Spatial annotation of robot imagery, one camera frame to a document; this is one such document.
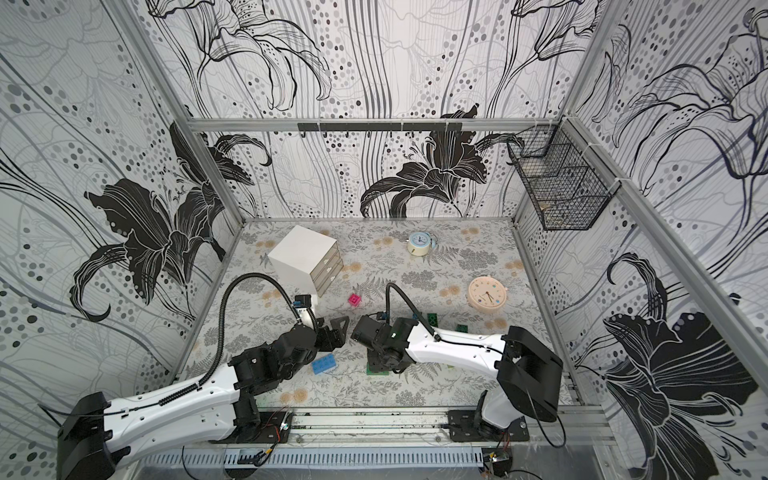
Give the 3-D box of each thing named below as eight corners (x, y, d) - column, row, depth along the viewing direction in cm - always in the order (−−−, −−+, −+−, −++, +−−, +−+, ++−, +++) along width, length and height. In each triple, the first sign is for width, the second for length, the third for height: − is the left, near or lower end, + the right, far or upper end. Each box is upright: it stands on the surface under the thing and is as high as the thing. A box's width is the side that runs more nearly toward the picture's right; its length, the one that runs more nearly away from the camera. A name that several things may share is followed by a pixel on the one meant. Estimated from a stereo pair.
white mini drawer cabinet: (279, 284, 102) (264, 259, 91) (309, 251, 112) (299, 225, 100) (315, 303, 97) (305, 279, 86) (343, 267, 107) (337, 241, 95)
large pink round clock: (470, 312, 95) (472, 307, 92) (464, 282, 102) (466, 276, 100) (508, 312, 95) (511, 307, 92) (500, 282, 102) (502, 276, 100)
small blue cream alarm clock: (415, 259, 109) (416, 251, 105) (404, 244, 114) (404, 236, 110) (435, 251, 111) (437, 242, 108) (424, 236, 116) (425, 228, 112)
